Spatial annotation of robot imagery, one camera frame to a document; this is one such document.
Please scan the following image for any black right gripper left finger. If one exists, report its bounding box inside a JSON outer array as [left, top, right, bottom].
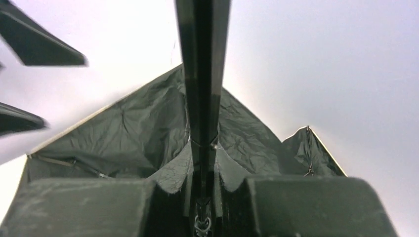
[[0, 179, 155, 237]]

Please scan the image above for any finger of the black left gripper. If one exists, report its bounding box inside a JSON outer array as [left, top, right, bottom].
[[0, 103, 47, 136], [0, 0, 87, 66]]

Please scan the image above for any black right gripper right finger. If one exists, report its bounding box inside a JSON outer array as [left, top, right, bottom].
[[246, 176, 397, 237]]

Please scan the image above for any beige folding umbrella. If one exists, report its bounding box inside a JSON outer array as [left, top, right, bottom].
[[11, 0, 345, 237]]

